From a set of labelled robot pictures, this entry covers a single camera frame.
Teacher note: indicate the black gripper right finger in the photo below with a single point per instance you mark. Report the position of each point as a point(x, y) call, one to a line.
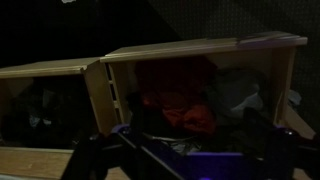
point(258, 128)

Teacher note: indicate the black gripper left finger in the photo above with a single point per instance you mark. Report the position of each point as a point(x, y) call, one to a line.
point(137, 122)

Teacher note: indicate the red garment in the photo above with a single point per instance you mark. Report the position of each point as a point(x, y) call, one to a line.
point(175, 87)

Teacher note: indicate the wooden top right drawer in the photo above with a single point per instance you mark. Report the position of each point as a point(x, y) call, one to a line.
point(271, 53)

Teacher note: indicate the wooden drawer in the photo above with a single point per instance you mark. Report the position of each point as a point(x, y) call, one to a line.
point(15, 79)
point(271, 53)

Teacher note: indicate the grey garment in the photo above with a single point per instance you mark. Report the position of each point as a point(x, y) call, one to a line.
point(231, 91)

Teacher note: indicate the wooden top left drawer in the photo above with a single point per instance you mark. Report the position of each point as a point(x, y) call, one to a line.
point(15, 79)

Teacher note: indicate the dark clothes pile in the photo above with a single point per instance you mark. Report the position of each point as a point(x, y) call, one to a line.
point(49, 114)

